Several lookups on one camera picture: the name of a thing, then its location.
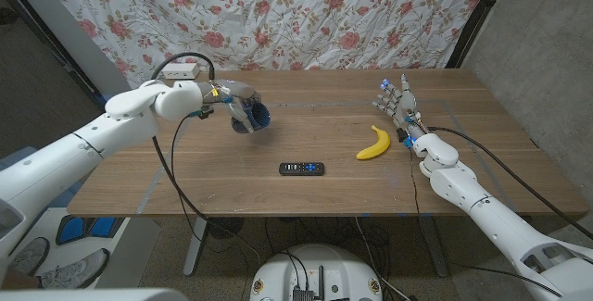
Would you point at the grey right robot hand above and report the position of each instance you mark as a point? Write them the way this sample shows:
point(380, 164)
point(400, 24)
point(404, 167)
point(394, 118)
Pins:
point(404, 104)

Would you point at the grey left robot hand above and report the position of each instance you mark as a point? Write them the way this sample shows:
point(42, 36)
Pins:
point(231, 90)

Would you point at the dark blue mug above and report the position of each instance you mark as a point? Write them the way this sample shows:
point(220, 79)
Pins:
point(262, 116)

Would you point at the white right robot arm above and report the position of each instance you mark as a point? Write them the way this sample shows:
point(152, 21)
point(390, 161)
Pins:
point(491, 217)

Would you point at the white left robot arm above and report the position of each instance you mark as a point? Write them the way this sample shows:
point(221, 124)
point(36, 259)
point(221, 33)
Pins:
point(92, 134)

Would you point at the yellow banana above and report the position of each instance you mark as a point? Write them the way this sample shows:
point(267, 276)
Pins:
point(377, 149)

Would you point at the black TV remote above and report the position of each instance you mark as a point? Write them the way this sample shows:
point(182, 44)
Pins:
point(301, 169)

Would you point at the white power strip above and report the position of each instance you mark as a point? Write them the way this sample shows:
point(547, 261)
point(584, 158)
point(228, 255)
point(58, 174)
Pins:
point(185, 71)

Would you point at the floral backdrop cloth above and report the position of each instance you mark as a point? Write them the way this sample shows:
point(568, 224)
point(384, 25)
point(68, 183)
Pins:
point(278, 14)

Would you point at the black backdrop stand pole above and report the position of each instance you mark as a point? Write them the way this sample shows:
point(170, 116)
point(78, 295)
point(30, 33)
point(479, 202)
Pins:
point(477, 14)
point(55, 44)

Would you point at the black round fan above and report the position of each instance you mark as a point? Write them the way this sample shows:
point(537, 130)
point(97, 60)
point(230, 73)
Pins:
point(225, 228)

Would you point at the grey table leg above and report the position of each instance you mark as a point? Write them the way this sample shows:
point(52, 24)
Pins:
point(435, 250)

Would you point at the white table leg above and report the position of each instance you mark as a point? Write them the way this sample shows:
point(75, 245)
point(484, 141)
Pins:
point(194, 250)

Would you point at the white robot torso base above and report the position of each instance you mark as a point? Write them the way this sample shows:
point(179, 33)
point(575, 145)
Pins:
point(315, 268)

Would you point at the grey sneaker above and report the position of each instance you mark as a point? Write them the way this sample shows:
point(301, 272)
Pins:
point(30, 254)
point(76, 271)

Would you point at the person's brown leg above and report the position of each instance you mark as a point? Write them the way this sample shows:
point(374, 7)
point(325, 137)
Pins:
point(18, 281)

